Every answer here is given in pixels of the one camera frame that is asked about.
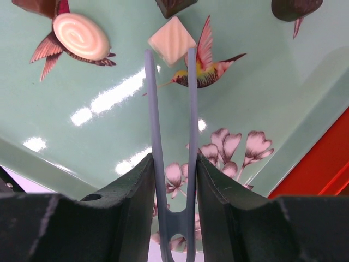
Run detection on dark heart chocolate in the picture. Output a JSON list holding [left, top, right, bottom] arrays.
[[271, 0, 323, 22]]

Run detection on grey plastic tweezers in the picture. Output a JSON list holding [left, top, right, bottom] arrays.
[[145, 48, 198, 261]]

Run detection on orange chocolate box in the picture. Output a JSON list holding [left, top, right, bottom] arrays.
[[269, 110, 349, 198]]

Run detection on white square chocolate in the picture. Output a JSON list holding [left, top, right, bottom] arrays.
[[148, 16, 197, 67]]

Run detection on white swirl oval chocolate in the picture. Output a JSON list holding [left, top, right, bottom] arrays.
[[53, 13, 111, 61]]

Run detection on green floral tray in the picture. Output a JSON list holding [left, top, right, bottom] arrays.
[[1, 1, 348, 199]]

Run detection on brown square chocolate low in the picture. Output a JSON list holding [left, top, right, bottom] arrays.
[[12, 0, 56, 17]]

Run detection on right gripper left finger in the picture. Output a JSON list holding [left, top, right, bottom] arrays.
[[1, 154, 155, 261]]

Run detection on dark square chocolate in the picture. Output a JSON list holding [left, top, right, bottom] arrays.
[[155, 0, 198, 19]]

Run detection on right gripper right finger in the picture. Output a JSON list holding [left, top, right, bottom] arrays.
[[197, 155, 348, 261]]

